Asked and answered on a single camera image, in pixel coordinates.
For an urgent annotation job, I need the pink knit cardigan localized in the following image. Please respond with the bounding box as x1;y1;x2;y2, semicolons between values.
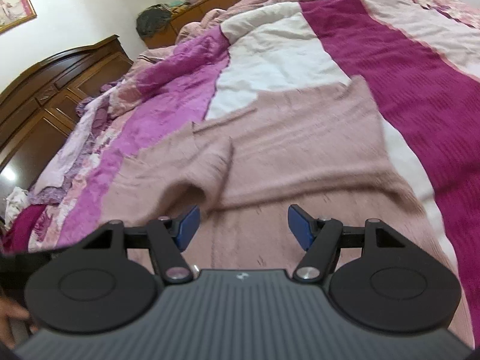
99;76;449;271

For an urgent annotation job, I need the purple pink patchwork quilt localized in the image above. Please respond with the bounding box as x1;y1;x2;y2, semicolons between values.
1;0;479;341

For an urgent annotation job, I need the dark wooden headboard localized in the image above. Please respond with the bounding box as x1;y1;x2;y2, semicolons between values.
1;35;132;196

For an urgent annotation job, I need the person's hand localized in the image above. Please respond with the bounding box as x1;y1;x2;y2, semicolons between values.
0;297;38;350

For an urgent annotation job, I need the light wooden bedside shelf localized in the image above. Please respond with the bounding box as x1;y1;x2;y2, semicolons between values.
141;0;241;49

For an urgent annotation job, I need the dark green clothes pile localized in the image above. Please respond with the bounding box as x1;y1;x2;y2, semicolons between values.
136;4;173;40

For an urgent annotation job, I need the lilac floral pillowcase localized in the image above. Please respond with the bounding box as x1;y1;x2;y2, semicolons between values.
28;84;119;205

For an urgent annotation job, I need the framed wall picture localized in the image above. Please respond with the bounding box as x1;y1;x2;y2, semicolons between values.
0;0;37;33

